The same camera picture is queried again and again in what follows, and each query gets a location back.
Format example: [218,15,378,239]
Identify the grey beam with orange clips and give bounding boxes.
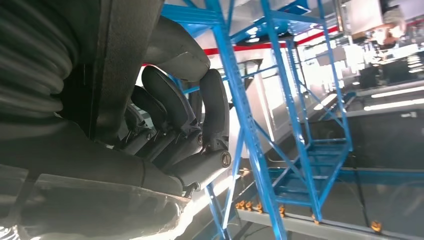
[235,207,424,240]

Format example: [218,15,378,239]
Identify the red barrier belt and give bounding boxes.
[202,25,339,57]

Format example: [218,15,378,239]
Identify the blue steel shelf rack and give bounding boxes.
[161,0,357,240]

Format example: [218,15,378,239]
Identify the person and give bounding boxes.
[346,0,412,51]

